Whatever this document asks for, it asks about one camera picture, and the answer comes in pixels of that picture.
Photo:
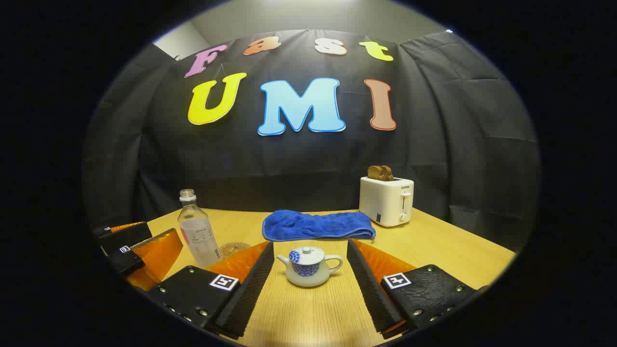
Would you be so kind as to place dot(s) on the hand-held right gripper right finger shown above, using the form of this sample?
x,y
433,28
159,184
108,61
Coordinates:
x,y
368,294

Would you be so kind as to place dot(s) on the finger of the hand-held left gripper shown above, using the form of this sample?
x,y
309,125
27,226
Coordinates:
x,y
127,262
126,236

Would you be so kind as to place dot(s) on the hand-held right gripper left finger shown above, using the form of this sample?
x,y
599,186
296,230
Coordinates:
x,y
250,294

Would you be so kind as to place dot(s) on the white blue-patterned teacup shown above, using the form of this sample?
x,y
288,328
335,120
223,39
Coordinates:
x,y
308,275

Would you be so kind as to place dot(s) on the clear plastic water bottle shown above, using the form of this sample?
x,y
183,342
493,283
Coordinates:
x,y
195,231

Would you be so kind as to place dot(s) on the blue towel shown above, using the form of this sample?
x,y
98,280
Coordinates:
x,y
318,225

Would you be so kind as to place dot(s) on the white toaster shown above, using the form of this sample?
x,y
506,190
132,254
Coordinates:
x,y
383,202

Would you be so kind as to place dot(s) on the brown bread slice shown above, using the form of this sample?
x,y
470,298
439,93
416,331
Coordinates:
x,y
375,172
388,173

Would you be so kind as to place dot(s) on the black backdrop cloth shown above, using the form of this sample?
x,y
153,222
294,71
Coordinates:
x,y
299,159

